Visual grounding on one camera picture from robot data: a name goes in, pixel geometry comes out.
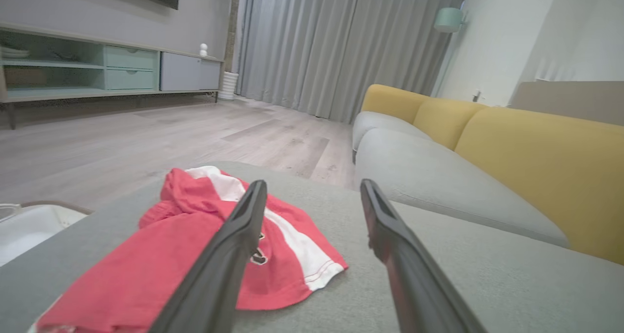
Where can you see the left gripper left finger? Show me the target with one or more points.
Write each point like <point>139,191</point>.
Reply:
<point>219,274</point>

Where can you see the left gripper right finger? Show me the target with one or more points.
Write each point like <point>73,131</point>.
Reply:
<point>414,284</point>

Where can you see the red shorts white stripe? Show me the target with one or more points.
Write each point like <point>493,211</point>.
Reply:
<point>146,269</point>

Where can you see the large grey sofa ottoman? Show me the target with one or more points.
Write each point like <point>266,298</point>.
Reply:
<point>512,284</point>

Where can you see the grey sofa seat cushion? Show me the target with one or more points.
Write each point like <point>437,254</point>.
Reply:
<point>380,123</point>
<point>438,177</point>

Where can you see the yellow sofa back cushion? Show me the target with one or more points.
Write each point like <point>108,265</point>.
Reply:
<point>551,172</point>
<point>390,99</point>
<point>446,121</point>

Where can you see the white ribbed plant pot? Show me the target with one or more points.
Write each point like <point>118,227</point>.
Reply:
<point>228,87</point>

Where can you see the white laundry basket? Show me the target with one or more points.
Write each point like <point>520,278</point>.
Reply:
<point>29,225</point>

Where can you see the mint and grey TV cabinet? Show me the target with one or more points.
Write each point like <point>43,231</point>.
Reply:
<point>180,72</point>

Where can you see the small white figurine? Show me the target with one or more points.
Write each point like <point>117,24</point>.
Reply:
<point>203,50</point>

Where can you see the taupe sofa side panel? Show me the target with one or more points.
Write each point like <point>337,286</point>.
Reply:
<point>570,99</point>

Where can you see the green potted tree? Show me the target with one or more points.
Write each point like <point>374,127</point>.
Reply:
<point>232,30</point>

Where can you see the grey pleated curtain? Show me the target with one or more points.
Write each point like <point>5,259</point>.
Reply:
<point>341,45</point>

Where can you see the mint shade floor lamp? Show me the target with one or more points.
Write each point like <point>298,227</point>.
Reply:
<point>448,20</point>

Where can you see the white dish stack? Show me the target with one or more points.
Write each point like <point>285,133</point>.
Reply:
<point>13,53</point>

